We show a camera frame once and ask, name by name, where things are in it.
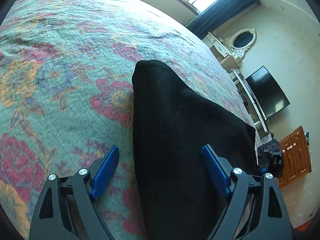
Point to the white oval mirror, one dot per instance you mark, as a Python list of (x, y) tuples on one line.
[(241, 40)]

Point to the white vanity dresser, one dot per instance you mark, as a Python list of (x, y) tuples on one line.
[(220, 48)]

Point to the floral blanket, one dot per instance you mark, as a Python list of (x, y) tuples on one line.
[(62, 55)]

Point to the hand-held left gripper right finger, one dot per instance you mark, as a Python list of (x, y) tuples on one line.
[(215, 167)]

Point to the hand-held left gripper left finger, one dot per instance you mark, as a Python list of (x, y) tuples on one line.
[(106, 172)]

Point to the black television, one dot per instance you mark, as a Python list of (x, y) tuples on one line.
[(268, 95)]

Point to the brown wooden cabinet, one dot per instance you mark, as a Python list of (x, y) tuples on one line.
[(296, 155)]

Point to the black pants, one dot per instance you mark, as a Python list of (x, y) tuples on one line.
[(180, 142)]

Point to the white television stand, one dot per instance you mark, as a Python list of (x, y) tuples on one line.
[(252, 102)]

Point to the dark blue curtain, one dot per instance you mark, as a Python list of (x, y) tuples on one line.
[(220, 10)]

